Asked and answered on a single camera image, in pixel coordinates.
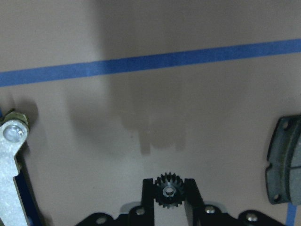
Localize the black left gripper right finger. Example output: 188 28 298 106
184 178 222 226

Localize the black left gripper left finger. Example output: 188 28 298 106
128 178 155 226

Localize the black bearing gear dark hub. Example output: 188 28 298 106
154 172 185 209

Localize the black brake pad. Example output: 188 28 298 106
265 115 301 205

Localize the green curved brake shoe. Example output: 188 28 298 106
0 109 42 226

